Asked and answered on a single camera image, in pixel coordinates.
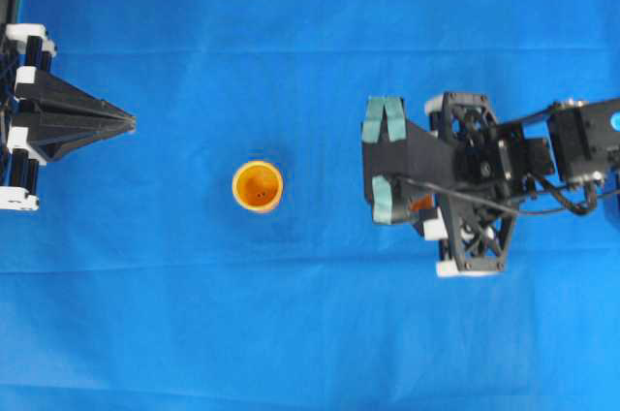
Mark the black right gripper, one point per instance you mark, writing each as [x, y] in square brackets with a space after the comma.
[492, 161]

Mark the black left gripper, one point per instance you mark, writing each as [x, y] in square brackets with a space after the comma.
[38, 138]

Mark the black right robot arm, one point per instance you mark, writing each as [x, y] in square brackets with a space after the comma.
[584, 143]

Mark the blue table cloth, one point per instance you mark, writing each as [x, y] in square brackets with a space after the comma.
[141, 284]

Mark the yellow plastic cup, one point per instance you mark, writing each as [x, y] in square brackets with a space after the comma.
[258, 186]

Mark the orange block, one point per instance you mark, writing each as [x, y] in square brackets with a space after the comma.
[421, 203]

